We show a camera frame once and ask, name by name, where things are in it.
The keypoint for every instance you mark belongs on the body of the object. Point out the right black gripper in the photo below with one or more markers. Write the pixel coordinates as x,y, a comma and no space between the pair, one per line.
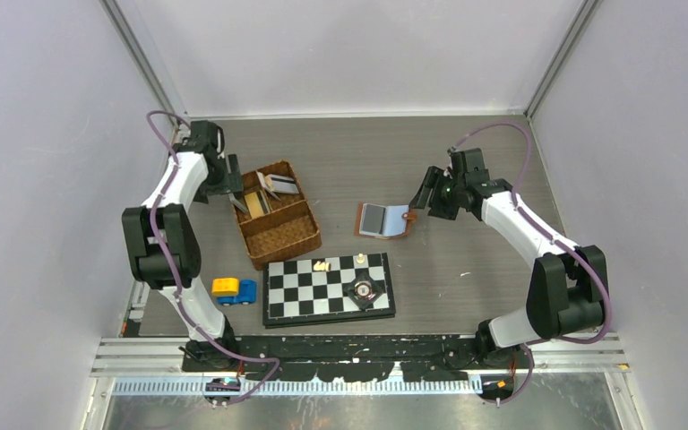
434,178

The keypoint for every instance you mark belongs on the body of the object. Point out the brown woven basket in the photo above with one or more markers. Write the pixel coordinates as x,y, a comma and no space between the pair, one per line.
288,229

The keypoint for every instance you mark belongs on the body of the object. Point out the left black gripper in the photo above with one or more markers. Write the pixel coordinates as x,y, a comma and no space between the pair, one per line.
231,179

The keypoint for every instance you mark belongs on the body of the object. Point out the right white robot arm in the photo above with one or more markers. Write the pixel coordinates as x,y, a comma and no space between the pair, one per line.
568,288

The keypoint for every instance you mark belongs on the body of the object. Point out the blue yellow toy truck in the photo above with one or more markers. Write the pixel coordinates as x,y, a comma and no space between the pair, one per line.
233,291

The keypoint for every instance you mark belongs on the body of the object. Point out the brown leather card holder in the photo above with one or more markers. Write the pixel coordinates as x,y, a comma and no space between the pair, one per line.
384,222

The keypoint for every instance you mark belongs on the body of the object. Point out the fallen cream chess piece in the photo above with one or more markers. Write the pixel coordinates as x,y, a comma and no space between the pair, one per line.
321,265

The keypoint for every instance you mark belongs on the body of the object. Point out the white magnetic stripe card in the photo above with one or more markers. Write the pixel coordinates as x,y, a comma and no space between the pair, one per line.
276,185

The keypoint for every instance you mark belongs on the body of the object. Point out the black white chessboard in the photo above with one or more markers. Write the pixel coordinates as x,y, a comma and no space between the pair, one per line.
295,295

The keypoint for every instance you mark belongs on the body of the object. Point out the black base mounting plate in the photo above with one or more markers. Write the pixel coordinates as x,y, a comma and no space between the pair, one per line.
351,358

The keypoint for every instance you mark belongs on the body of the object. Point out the black red round object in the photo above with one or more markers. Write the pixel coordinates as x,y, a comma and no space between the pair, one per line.
363,291

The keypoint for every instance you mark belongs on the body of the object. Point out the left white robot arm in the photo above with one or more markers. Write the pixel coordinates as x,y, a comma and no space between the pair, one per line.
162,248

